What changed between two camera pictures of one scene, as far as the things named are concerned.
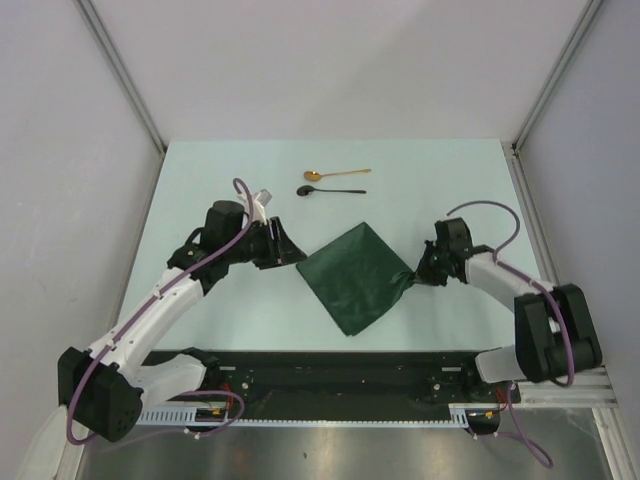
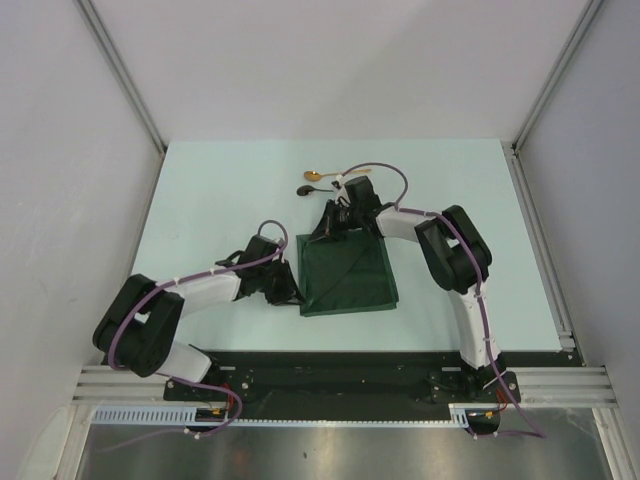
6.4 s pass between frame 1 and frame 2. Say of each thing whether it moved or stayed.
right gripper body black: moved
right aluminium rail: stayed
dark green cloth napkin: moved
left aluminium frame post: stayed
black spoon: stayed
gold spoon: stayed
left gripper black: moved
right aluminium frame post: stayed
